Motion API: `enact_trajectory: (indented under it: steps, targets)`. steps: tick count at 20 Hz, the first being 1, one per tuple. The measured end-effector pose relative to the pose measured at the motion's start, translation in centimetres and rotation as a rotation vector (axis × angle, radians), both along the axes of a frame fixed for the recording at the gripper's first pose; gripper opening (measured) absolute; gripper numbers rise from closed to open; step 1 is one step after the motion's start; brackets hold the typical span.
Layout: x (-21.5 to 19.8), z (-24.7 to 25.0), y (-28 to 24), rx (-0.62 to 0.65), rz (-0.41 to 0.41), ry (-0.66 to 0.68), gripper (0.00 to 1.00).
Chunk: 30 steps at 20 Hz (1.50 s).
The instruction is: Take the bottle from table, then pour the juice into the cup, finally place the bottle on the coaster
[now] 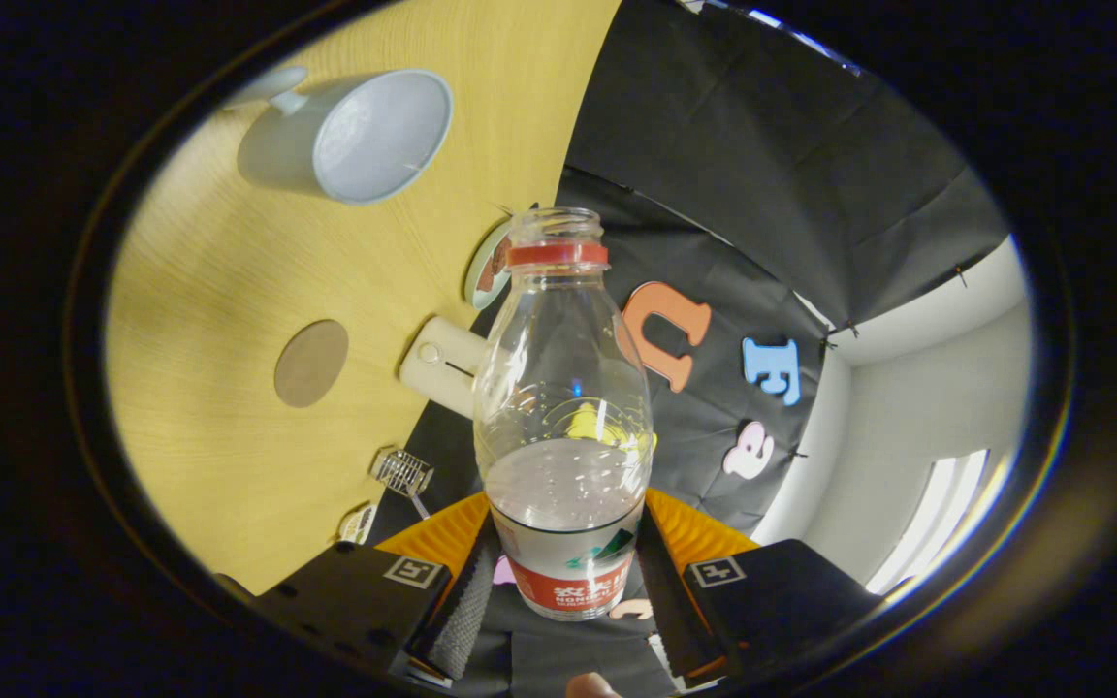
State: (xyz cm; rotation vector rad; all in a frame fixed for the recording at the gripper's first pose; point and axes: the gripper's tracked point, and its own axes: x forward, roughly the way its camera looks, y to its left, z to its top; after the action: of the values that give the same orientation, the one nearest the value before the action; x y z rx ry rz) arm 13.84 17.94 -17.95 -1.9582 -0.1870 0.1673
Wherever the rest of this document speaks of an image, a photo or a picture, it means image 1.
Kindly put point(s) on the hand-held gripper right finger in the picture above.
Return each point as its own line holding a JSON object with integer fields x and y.
{"x": 660, "y": 591}

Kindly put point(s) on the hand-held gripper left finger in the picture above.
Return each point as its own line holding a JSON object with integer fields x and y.
{"x": 466, "y": 611}

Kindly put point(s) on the clear plastic juice bottle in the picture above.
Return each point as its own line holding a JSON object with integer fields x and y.
{"x": 568, "y": 485}

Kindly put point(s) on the round brown coaster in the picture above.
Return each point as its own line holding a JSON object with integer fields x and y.
{"x": 311, "y": 364}

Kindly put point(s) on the small white dish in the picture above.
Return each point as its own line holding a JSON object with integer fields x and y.
{"x": 360, "y": 525}

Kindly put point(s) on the white toaster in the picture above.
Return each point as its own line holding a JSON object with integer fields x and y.
{"x": 442, "y": 368}

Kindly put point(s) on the long ceiling light panel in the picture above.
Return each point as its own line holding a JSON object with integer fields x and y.
{"x": 937, "y": 514}

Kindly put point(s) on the small pale green plate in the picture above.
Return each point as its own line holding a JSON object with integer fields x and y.
{"x": 471, "y": 273}

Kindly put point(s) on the brown food pieces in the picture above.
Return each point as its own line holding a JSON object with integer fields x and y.
{"x": 493, "y": 271}

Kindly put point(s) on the wooden table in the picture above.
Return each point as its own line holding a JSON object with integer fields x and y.
{"x": 229, "y": 271}

